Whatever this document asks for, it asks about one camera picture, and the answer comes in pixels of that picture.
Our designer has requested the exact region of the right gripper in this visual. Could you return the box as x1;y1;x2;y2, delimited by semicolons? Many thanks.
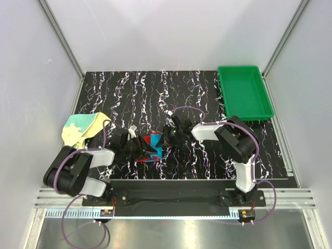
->
156;124;183;149

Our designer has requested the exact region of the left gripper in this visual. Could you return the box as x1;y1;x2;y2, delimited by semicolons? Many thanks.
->
121;134;157;160

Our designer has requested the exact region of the red and blue towel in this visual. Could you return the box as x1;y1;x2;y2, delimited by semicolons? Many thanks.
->
137;132;162;162

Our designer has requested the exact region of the yellow and green towel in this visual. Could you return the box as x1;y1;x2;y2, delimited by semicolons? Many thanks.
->
61;112;110;149

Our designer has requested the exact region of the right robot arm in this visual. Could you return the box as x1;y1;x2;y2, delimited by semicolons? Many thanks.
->
156;115;259;207

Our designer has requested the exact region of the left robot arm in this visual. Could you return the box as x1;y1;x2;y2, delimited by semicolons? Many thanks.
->
43;127;162;205

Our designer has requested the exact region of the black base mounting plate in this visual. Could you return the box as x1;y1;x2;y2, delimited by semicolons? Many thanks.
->
82;179;266;219

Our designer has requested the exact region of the green plastic bin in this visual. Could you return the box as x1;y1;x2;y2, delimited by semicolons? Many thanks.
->
218;65;274;121

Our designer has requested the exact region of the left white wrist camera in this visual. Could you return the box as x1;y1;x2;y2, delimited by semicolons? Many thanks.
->
128;125;137;137

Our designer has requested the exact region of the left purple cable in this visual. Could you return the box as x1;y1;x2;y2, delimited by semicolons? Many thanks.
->
53;119;130;248

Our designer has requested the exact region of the aluminium rail frame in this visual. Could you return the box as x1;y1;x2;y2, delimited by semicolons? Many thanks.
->
33;188;316;208

